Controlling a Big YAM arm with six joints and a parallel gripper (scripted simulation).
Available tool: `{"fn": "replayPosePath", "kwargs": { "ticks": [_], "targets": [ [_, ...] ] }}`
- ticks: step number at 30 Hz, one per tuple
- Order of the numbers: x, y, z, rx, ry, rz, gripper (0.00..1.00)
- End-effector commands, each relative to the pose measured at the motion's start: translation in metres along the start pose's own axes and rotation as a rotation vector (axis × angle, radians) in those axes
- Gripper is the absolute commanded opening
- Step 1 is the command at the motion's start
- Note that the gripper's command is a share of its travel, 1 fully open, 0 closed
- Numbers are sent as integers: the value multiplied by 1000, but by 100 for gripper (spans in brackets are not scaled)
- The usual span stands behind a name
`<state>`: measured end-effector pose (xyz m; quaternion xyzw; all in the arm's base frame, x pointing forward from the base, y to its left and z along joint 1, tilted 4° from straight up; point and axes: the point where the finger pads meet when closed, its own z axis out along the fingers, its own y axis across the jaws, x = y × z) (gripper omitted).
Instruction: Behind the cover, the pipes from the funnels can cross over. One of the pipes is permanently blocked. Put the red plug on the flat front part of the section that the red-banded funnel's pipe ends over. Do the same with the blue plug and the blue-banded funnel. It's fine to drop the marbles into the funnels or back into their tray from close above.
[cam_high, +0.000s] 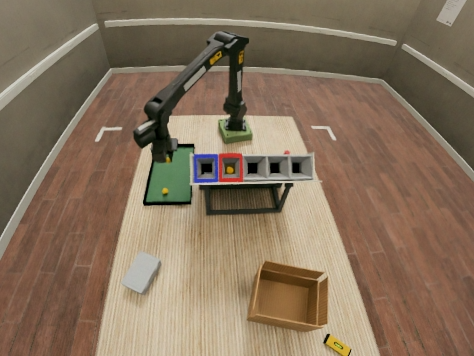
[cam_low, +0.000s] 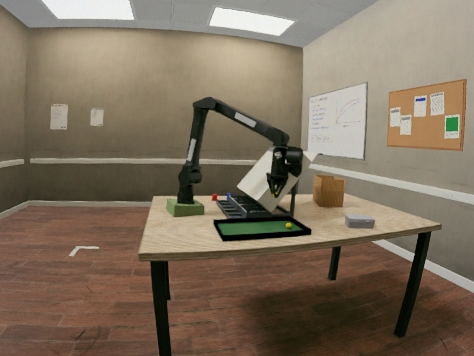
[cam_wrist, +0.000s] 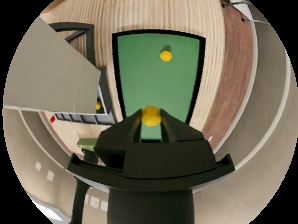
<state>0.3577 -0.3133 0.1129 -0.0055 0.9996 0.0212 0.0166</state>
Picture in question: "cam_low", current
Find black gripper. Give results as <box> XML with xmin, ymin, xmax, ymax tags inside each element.
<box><xmin>266</xmin><ymin>161</ymin><xmax>289</xmax><ymax>198</ymax></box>

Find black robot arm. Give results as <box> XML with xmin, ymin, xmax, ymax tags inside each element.
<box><xmin>177</xmin><ymin>97</ymin><xmax>303</xmax><ymax>205</ymax></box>

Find brown cardboard box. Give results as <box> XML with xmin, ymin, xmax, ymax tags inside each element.
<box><xmin>312</xmin><ymin>175</ymin><xmax>345</xmax><ymax>208</ymax></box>

